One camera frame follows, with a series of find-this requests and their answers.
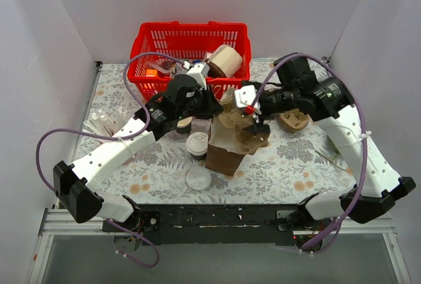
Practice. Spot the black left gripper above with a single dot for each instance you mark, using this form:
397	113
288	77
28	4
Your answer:
204	102

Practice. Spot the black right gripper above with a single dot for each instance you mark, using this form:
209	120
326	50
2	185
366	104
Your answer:
257	121

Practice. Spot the brown paper bag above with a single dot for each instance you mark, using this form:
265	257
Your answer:
223	153

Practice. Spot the black paper coffee cup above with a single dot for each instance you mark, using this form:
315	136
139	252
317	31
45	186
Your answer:
199	157

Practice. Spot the white plastic cup lid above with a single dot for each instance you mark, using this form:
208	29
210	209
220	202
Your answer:
198	178

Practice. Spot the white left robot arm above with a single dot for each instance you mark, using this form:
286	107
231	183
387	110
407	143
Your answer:
77	184

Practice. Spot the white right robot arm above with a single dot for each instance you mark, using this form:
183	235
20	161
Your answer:
332	107

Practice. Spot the clear plastic snack packet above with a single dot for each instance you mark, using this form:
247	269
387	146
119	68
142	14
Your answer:
165	68

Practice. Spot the brown cardboard cup carrier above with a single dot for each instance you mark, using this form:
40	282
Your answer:
294	120

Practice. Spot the orange snack box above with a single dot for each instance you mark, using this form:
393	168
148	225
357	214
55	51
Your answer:
151	73

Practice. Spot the red plastic shopping basket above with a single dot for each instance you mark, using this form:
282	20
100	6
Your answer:
186	44

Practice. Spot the pink cup of straws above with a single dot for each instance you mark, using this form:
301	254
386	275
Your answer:
100	123

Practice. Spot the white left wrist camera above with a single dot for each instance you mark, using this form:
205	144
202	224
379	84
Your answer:
199	71

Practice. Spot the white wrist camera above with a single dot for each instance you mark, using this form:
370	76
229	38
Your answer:
244	100
199	71

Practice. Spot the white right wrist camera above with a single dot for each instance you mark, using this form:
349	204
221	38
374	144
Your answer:
244	100

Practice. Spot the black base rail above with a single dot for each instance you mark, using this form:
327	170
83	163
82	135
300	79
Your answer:
170	224

